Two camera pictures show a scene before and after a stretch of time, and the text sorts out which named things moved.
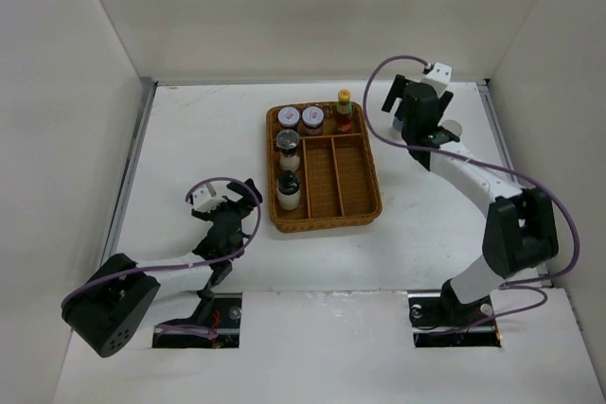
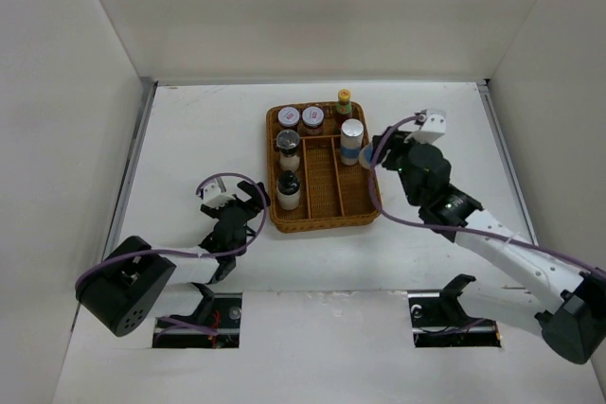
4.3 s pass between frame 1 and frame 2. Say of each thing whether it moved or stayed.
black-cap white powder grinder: stayed
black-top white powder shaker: stayed
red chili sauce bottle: stayed
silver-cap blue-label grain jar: moved
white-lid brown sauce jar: stayed
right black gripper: moved
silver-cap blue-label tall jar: moved
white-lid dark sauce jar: stayed
